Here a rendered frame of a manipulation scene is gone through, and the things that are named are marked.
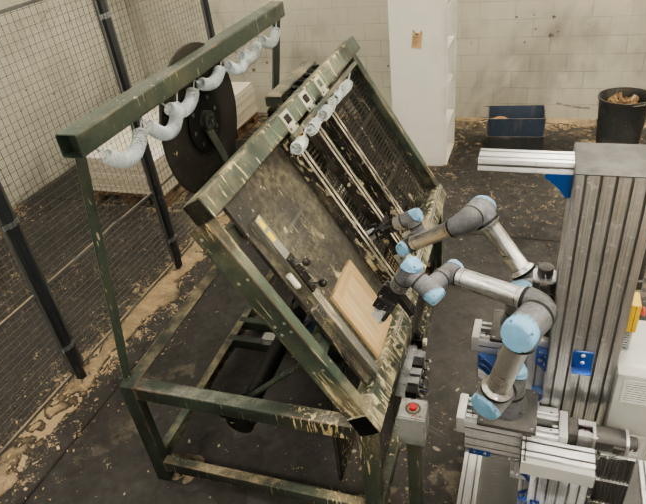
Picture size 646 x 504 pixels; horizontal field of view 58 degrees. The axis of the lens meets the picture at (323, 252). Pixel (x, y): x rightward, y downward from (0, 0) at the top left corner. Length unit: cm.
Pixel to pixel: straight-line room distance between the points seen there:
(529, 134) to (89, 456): 523
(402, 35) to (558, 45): 210
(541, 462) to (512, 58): 579
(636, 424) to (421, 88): 444
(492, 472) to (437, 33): 422
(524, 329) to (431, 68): 460
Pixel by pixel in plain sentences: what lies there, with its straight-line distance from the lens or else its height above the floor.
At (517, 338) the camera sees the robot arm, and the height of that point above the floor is 161.
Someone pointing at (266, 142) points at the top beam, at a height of 192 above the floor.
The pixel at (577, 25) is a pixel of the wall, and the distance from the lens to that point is 753.
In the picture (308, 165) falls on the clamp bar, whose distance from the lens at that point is 294.
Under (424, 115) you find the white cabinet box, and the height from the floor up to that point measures 58.
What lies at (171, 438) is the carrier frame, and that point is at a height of 18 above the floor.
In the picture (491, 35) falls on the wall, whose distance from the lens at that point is 757.
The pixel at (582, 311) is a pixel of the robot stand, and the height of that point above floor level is 147.
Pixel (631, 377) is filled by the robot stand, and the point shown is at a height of 122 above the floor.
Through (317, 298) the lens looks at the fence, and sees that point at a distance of 262.
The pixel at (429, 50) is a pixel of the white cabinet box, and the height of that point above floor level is 126.
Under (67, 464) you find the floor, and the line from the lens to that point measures 419.
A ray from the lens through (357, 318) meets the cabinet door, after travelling 287.
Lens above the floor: 294
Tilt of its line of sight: 34 degrees down
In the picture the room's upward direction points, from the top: 7 degrees counter-clockwise
